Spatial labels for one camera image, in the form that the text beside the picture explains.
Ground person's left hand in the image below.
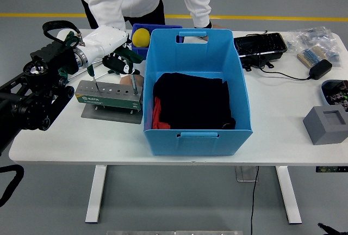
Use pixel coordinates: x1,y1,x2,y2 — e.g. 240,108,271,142
200,24,228,41

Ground person's right hand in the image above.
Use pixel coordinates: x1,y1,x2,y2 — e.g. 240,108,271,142
119,74,144,86

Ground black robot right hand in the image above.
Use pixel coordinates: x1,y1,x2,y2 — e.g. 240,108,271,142
317,222,342,235

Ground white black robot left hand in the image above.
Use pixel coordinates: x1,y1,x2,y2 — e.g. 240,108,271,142
80,26,141,77

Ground largest green T-handle hex wrench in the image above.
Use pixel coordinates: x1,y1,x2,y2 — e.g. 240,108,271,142
110,46,145,96

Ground green steel SATA tool stand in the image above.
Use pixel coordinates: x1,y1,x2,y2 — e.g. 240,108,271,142
74,79,144,125

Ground thin green T-handle hex wrench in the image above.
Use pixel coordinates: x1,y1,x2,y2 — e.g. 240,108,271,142
86,65,99,93

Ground large light blue plastic box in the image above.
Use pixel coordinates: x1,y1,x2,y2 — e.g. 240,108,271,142
142,28,254,157

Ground yellow lemon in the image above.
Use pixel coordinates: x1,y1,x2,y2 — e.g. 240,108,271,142
132,27,151,48

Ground red cloth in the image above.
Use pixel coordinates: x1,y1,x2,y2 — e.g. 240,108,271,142
151,96,171,130

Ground black plastic case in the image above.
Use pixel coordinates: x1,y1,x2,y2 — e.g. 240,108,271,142
233,32,288,72

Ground small dark blue bin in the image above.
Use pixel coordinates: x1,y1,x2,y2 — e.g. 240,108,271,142
130,23,183,60

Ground white table leg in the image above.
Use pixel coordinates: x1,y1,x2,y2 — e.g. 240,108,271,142
85,165,108,224
275,165,302,225

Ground black table control panel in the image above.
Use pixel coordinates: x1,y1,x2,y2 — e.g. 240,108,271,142
315,166,348,173

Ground black cloth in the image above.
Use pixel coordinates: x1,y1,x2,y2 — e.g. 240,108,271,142
152,72,237,131

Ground taped resistor bundle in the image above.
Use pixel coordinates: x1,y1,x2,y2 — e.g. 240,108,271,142
296,46,328,69

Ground clear plastic parts bags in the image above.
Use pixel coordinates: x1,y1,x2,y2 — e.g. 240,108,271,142
285,26,343,70

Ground grey recessed block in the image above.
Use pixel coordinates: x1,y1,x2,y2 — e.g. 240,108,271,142
302,105,348,146

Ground black power adapter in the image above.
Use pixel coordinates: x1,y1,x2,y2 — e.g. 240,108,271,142
308,59,333,81

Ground blue tray with electronic parts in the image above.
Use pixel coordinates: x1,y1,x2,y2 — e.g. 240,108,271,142
320,79,348,110

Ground black hanging cable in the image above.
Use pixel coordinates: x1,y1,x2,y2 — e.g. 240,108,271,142
250,165,259,235

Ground black adapter cable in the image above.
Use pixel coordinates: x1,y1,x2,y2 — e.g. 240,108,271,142
246,30,312,81

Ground grey under-table bracket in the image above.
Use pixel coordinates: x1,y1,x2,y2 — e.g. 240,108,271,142
235,165,258,183

